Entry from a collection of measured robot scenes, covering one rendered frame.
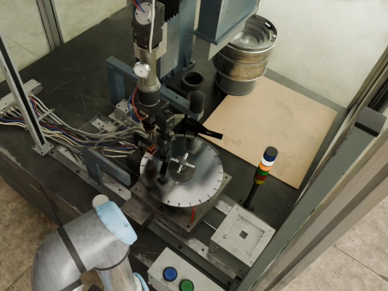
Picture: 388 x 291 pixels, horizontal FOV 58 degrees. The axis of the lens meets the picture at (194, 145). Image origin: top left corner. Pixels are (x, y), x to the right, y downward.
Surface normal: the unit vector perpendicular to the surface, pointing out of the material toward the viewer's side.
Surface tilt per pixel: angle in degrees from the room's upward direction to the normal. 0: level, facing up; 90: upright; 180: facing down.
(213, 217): 0
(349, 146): 90
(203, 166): 0
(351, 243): 0
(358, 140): 90
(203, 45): 90
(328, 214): 90
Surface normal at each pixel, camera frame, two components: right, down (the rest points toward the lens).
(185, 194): 0.09, -0.59
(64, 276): 0.66, -0.15
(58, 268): 0.33, -0.18
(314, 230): -0.58, 0.62
